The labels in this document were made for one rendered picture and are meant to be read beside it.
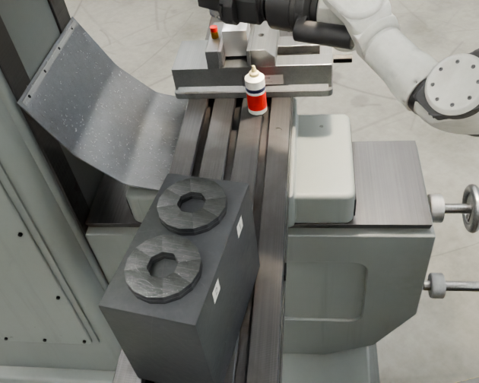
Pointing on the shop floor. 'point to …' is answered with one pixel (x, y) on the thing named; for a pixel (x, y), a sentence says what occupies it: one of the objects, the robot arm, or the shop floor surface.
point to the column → (36, 211)
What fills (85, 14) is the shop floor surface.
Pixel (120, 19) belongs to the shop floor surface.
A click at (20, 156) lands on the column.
